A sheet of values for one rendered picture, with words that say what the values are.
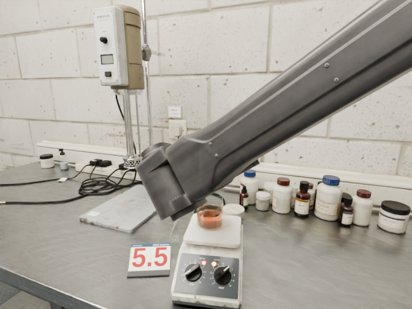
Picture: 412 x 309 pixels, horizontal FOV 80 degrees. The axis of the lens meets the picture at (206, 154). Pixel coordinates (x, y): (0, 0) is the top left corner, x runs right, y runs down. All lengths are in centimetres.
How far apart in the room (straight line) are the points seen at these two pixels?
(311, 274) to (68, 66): 134
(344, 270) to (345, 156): 44
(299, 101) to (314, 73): 2
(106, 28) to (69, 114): 79
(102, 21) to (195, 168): 62
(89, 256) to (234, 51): 81
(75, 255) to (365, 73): 67
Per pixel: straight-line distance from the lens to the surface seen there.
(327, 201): 84
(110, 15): 78
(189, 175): 24
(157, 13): 116
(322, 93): 19
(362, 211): 86
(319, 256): 69
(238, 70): 98
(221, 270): 50
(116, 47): 76
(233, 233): 56
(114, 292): 58
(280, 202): 84
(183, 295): 52
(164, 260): 61
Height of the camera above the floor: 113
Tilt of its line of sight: 14 degrees down
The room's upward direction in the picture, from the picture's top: straight up
